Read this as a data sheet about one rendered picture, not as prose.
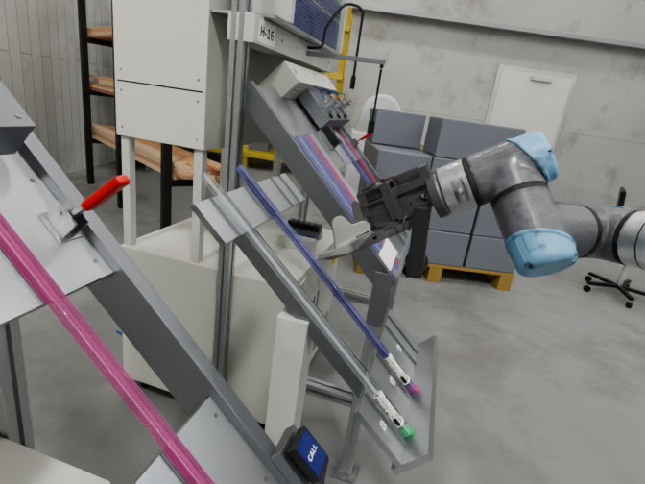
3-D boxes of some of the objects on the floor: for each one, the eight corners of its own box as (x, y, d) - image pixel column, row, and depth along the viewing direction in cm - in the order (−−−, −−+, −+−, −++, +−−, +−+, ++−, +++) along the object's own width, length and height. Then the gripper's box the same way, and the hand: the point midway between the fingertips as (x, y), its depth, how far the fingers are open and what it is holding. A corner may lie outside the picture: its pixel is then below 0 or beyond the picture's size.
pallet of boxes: (472, 254, 392) (507, 126, 354) (509, 291, 316) (558, 133, 278) (348, 238, 386) (370, 107, 348) (355, 273, 310) (384, 108, 272)
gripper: (432, 156, 70) (332, 197, 78) (423, 172, 53) (295, 224, 60) (450, 201, 72) (349, 238, 80) (447, 231, 54) (319, 276, 62)
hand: (332, 247), depth 70 cm, fingers open, 14 cm apart
